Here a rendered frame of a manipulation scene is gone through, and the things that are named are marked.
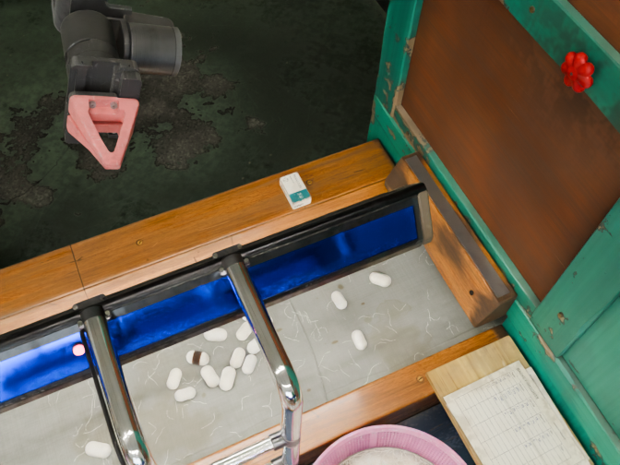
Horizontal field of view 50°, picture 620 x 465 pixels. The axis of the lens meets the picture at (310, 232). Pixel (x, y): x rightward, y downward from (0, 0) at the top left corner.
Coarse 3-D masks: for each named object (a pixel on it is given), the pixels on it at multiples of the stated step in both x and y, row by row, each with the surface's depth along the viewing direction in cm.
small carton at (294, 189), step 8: (288, 176) 116; (296, 176) 116; (280, 184) 117; (288, 184) 115; (296, 184) 115; (288, 192) 114; (296, 192) 115; (304, 192) 115; (288, 200) 116; (296, 200) 114; (304, 200) 114; (296, 208) 115
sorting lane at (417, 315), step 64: (320, 320) 107; (384, 320) 107; (448, 320) 107; (128, 384) 100; (192, 384) 100; (256, 384) 101; (320, 384) 101; (0, 448) 95; (64, 448) 95; (192, 448) 95
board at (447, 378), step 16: (480, 352) 101; (496, 352) 101; (512, 352) 101; (448, 368) 99; (464, 368) 99; (480, 368) 99; (496, 368) 99; (432, 384) 98; (448, 384) 98; (464, 384) 98; (448, 416) 96; (480, 464) 92; (592, 464) 92
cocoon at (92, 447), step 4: (88, 444) 94; (92, 444) 93; (96, 444) 93; (100, 444) 94; (104, 444) 94; (88, 448) 93; (92, 448) 93; (96, 448) 93; (100, 448) 93; (104, 448) 93; (108, 448) 93; (88, 452) 93; (92, 452) 93; (96, 452) 93; (100, 452) 93; (104, 452) 93; (108, 452) 93; (92, 456) 93; (96, 456) 93; (100, 456) 93; (104, 456) 93
